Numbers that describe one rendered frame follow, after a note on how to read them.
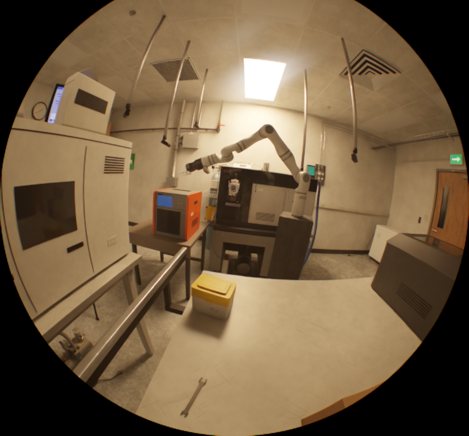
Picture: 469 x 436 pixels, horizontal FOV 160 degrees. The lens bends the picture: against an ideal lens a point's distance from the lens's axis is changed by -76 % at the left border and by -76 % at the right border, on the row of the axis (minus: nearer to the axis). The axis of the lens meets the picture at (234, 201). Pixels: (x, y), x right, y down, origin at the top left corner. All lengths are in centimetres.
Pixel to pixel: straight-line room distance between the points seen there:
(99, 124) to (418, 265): 126
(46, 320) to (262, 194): 202
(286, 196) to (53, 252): 202
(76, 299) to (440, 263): 123
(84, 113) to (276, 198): 189
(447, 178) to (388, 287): 334
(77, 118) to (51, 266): 45
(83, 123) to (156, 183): 308
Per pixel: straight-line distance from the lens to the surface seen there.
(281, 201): 201
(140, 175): 382
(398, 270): 85
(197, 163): 110
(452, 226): 388
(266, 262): 215
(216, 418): 43
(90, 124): 65
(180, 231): 155
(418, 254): 80
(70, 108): 61
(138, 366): 150
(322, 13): 176
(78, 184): 62
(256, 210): 199
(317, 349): 56
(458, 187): 392
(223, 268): 228
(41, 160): 55
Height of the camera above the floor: 132
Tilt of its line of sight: 8 degrees down
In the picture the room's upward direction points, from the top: 7 degrees clockwise
